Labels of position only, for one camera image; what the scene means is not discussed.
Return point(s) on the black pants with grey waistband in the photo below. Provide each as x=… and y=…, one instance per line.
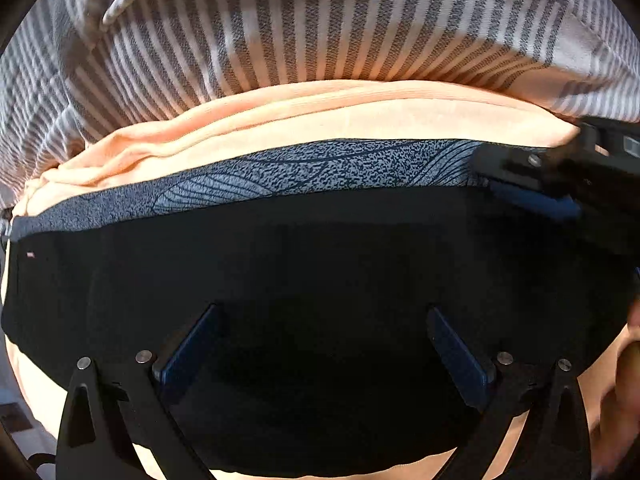
x=320, y=260

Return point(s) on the orange bed sheet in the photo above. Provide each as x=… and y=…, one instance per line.
x=300, y=110

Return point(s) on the grey white striped duvet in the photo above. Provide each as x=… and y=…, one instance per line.
x=320, y=25

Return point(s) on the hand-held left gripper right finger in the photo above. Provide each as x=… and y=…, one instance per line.
x=457, y=355

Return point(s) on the person's right forearm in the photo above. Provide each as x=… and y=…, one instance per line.
x=629, y=375

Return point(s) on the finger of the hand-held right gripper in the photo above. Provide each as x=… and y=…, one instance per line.
x=530, y=200

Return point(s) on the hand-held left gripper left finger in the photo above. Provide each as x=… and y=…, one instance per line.
x=187, y=347

